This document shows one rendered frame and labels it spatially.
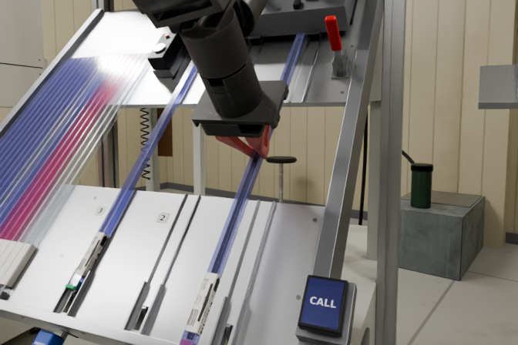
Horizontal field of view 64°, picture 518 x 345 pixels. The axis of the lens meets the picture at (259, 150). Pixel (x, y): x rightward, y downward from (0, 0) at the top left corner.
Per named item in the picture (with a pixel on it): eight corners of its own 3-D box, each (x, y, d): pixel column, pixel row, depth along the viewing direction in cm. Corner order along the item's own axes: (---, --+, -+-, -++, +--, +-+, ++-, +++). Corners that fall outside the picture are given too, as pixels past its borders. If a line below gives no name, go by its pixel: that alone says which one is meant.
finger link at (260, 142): (240, 134, 58) (217, 83, 51) (288, 136, 55) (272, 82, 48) (224, 173, 54) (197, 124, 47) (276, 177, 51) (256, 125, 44)
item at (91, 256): (79, 293, 53) (72, 289, 51) (71, 291, 53) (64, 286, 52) (210, 42, 81) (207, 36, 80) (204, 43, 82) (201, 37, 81)
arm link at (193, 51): (164, 30, 38) (218, 28, 36) (193, -11, 42) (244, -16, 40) (192, 86, 43) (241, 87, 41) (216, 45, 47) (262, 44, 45)
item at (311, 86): (351, 123, 64) (348, 100, 60) (44, 121, 89) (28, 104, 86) (374, 1, 83) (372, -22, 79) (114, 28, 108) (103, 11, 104)
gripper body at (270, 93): (213, 92, 52) (191, 43, 47) (290, 92, 48) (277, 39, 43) (195, 130, 48) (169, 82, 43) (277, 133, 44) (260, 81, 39)
